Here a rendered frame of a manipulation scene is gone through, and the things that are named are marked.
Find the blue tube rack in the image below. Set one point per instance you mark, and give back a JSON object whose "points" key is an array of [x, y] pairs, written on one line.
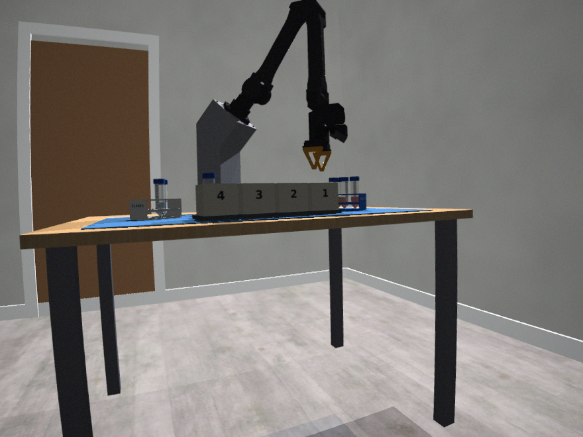
{"points": [[361, 203]]}

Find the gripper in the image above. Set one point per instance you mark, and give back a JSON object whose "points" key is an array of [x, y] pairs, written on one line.
{"points": [[318, 147]]}

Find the beige bucket adapter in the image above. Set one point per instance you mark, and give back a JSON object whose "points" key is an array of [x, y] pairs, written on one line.
{"points": [[291, 197], [323, 196], [256, 198], [217, 199]]}

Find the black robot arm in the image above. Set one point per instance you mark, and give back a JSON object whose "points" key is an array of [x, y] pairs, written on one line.
{"points": [[253, 92]]}

